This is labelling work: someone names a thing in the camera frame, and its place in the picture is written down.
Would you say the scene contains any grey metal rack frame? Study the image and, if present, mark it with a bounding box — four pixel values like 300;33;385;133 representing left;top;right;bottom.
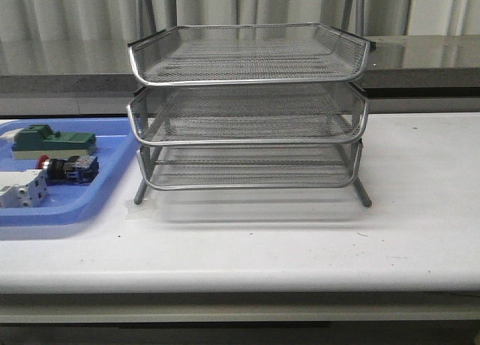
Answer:
133;0;374;208

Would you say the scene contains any green and beige switch block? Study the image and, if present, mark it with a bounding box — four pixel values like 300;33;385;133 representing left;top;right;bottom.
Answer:
1;124;97;160

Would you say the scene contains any white circuit breaker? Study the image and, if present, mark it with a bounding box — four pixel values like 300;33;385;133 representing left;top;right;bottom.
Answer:
1;169;49;209

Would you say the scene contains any silver mesh top tray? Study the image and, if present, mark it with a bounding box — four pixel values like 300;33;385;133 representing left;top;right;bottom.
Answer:
128;23;374;87

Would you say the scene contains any silver mesh bottom tray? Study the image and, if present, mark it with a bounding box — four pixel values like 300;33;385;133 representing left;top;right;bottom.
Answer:
137;142;363;191

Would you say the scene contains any red emergency stop button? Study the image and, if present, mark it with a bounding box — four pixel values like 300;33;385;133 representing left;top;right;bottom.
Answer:
36;155;100;184

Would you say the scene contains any silver mesh tray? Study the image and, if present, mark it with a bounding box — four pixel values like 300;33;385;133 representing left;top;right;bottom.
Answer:
128;23;374;87
137;142;363;191
127;82;369;146

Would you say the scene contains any blue plastic tray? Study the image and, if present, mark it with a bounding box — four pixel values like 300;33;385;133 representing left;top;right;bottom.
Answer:
1;118;137;227

